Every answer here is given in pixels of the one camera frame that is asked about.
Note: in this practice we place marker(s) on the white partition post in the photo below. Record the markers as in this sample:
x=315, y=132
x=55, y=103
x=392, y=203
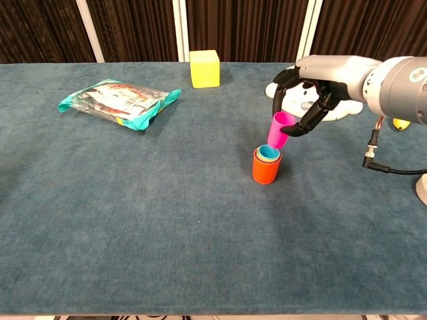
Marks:
x=181, y=33
x=91, y=33
x=308, y=33

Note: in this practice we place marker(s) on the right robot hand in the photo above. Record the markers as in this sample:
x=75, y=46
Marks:
x=333, y=71

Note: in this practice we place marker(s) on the yellow banana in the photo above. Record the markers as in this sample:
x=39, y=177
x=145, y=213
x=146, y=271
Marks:
x=402, y=124

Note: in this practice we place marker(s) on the white bear-shaped plate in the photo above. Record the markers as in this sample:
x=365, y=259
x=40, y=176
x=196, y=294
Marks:
x=347, y=108

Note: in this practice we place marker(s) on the teal snack bag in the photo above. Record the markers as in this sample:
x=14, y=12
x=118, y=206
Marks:
x=116, y=103

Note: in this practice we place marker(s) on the blue plastic cup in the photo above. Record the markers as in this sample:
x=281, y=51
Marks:
x=268, y=153

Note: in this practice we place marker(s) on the yellow foam cube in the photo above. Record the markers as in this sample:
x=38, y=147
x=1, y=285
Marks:
x=204, y=71

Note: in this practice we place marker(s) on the teal table cloth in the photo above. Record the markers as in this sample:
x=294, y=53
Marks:
x=133, y=216

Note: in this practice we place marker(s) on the pink plastic cup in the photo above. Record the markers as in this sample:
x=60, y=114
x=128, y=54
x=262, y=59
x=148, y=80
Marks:
x=276, y=133

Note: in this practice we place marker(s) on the yellow plastic cup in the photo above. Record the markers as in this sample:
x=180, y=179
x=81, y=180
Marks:
x=257, y=154

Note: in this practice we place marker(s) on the orange plastic cup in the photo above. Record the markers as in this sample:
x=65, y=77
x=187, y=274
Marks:
x=265, y=172

